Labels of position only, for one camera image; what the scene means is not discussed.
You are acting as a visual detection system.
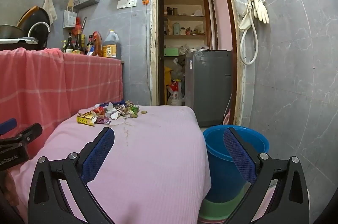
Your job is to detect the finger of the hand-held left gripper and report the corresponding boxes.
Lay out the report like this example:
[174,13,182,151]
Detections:
[0,123,43,148]
[0,118,18,136]

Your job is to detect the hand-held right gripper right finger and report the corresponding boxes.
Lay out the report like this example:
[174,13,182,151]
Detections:
[223,127,309,224]

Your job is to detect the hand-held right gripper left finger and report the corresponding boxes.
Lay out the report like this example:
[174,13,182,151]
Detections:
[28,127,115,224]

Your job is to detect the blue plastic bucket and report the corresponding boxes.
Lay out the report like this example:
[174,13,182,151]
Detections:
[203,125,270,203]

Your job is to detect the yellow snack wrapper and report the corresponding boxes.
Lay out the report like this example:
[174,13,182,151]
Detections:
[76,111,97,127]

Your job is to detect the pile of wrappers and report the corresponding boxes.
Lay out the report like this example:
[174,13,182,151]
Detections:
[94,100,148,125]

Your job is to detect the scattered white scraps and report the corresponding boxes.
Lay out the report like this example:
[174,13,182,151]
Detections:
[112,118,134,148]

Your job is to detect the pink blanket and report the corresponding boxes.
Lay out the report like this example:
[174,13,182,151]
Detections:
[11,105,212,224]

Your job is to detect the green plastic basin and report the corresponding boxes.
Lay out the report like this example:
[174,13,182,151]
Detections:
[199,188,251,222]

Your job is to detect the red checked cloth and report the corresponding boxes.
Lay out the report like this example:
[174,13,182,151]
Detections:
[0,48,124,158]

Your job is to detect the grey washing machine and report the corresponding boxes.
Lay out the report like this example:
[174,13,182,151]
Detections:
[184,50,234,127]

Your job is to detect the red white sack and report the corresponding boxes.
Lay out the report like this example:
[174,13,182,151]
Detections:
[167,80,185,106]

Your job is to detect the steel pot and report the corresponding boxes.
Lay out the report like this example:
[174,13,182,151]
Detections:
[0,25,22,40]

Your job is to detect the yellow plastic bag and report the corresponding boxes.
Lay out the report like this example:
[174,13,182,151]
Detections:
[164,67,174,105]

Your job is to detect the chrome faucet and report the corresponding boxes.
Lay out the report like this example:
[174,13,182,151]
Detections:
[28,22,51,38]

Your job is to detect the orange sauce bottle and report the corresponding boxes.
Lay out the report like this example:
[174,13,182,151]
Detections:
[92,31,104,57]

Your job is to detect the black wok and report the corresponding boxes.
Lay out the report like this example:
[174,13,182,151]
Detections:
[16,5,51,38]

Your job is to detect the red mesh bag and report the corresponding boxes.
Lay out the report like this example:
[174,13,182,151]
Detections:
[74,16,86,35]

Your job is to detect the white utensil holder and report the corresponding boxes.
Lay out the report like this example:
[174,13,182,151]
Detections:
[63,10,77,29]

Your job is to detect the beige hanging rag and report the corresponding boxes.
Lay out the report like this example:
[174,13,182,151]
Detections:
[42,0,58,25]

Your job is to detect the cream rubber glove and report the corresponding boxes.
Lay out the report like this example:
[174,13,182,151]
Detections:
[239,0,255,30]
[253,0,269,24]

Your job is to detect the built-in wooden shelf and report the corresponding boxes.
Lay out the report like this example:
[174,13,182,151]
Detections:
[163,0,212,57]

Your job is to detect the clear plastic bag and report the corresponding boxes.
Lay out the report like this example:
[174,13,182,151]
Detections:
[235,0,249,16]

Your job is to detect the worn wooden door frame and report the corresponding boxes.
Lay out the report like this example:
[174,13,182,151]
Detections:
[149,0,247,125]

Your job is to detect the thin grey cable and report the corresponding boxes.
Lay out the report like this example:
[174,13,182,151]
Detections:
[145,5,151,99]

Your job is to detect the white hose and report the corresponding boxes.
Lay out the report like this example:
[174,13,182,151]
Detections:
[240,19,259,65]

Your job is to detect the grey wall rack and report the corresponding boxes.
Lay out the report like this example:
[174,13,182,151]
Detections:
[73,0,101,8]

